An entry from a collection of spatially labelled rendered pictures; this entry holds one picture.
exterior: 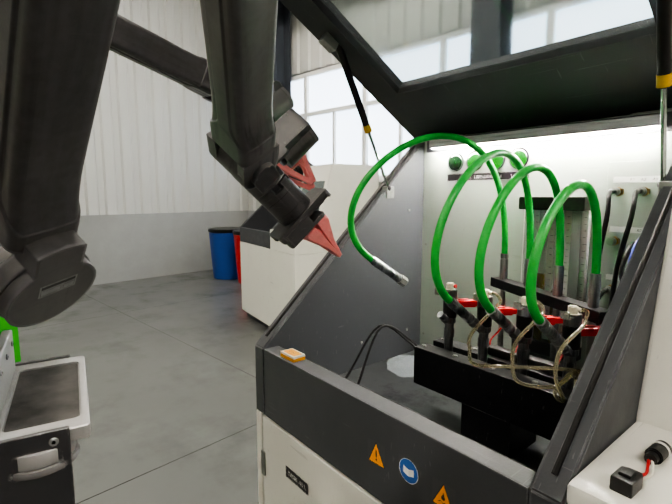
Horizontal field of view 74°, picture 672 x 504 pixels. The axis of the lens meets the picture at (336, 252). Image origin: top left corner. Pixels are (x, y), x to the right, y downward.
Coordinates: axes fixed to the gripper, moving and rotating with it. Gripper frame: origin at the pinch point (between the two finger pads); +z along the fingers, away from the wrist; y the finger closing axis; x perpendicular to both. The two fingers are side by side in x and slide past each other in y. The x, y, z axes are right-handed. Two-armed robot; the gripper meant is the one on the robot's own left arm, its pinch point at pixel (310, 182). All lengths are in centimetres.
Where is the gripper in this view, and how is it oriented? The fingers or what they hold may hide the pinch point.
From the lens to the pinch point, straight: 91.8
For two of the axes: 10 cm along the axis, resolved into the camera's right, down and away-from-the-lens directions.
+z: 7.1, 7.0, -0.1
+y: -0.8, 1.0, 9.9
